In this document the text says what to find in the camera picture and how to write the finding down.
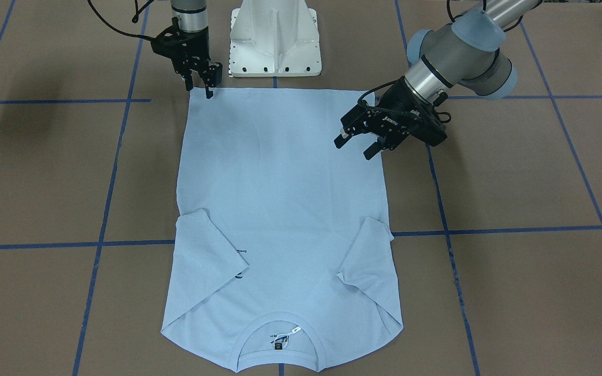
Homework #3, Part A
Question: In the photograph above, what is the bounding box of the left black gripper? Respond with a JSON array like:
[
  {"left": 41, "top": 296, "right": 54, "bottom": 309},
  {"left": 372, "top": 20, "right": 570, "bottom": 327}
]
[{"left": 334, "top": 77, "right": 447, "bottom": 160}]

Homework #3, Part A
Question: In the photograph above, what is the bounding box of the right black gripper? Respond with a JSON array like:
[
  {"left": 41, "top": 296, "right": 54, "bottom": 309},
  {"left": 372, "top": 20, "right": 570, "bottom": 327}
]
[{"left": 150, "top": 17, "right": 223, "bottom": 99}]

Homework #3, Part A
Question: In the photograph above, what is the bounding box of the light blue t-shirt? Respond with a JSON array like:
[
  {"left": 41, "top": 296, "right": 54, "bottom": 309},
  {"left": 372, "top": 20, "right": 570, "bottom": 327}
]
[{"left": 160, "top": 88, "right": 404, "bottom": 373}]

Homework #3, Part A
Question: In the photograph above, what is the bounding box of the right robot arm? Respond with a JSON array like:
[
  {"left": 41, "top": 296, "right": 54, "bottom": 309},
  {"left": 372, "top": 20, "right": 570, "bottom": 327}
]
[{"left": 150, "top": 1, "right": 223, "bottom": 99}]

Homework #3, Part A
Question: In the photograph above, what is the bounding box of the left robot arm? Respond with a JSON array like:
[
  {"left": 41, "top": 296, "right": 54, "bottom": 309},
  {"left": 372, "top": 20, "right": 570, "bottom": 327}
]
[{"left": 334, "top": 1, "right": 540, "bottom": 160}]

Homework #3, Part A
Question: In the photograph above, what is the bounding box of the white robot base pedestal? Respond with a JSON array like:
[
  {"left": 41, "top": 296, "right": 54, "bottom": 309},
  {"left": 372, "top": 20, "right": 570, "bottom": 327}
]
[{"left": 228, "top": 1, "right": 322, "bottom": 78}]

